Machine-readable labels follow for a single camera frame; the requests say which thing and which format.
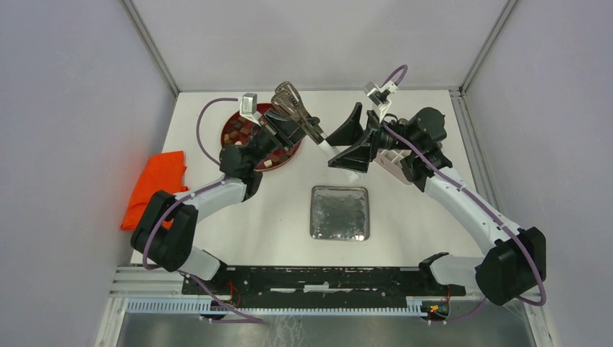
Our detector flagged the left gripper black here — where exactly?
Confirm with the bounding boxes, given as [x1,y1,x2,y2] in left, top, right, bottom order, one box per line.
[247,108,320,171]

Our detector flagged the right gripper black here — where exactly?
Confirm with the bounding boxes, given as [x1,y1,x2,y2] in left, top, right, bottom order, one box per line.
[323,102,419,172]

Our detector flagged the metal serving tongs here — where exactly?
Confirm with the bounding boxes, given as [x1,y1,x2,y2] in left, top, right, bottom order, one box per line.
[271,81,340,160]

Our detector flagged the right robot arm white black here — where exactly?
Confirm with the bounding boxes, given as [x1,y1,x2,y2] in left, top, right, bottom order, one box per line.
[326,103,547,307]

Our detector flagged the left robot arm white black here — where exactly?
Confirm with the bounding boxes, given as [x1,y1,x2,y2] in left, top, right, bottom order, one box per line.
[130,108,306,295]

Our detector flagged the pink divided chocolate box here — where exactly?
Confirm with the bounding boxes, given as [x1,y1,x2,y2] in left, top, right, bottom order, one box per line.
[374,150,412,185]

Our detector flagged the round red plate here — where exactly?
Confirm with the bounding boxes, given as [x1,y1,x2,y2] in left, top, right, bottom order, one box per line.
[219,103,301,174]

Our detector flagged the square metal tray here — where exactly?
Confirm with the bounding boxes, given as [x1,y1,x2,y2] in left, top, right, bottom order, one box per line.
[309,185,370,241]

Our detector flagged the orange cloth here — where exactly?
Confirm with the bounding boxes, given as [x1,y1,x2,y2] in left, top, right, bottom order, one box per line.
[120,151,189,232]

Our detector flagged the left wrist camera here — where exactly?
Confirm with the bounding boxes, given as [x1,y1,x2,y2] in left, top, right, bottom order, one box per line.
[239,93,261,126]

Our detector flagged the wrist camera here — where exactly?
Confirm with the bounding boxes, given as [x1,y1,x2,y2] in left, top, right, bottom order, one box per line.
[239,93,261,126]
[364,81,398,120]

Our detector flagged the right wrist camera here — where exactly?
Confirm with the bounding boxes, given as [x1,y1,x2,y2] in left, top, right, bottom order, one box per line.
[364,81,398,120]

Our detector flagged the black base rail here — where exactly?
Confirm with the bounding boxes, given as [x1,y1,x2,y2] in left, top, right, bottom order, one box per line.
[205,265,466,309]

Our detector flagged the white toothed cable strip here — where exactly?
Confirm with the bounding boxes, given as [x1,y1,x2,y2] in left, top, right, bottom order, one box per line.
[126,298,427,317]

